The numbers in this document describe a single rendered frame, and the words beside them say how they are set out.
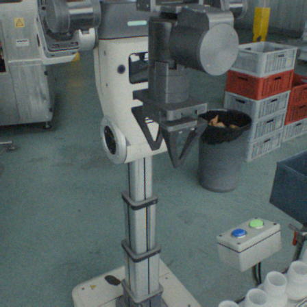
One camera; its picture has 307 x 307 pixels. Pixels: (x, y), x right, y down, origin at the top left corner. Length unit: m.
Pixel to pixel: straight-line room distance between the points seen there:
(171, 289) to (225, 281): 0.51
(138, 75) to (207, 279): 1.54
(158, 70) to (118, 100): 0.50
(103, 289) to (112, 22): 1.30
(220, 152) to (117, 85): 1.85
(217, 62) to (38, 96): 3.78
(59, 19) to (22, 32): 3.22
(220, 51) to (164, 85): 0.10
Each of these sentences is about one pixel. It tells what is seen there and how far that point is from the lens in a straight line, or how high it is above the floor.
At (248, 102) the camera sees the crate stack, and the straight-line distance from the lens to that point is 3.24.
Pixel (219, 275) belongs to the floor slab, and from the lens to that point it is 2.20.
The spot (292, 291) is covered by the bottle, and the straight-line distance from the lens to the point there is 0.70.
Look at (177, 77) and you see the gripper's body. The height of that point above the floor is 1.52.
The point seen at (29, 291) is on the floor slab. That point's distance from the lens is 2.21.
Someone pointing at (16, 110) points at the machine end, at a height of 0.30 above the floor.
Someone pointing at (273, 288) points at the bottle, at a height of 1.16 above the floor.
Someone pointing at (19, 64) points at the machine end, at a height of 0.86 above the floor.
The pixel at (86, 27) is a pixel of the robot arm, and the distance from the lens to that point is 0.77.
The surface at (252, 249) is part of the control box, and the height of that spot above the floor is 1.10.
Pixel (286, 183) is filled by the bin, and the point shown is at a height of 0.87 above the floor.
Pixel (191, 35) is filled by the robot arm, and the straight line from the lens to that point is 0.37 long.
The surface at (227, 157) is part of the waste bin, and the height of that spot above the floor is 0.37.
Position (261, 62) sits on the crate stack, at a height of 1.03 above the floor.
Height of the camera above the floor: 1.63
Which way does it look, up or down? 28 degrees down
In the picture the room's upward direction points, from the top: straight up
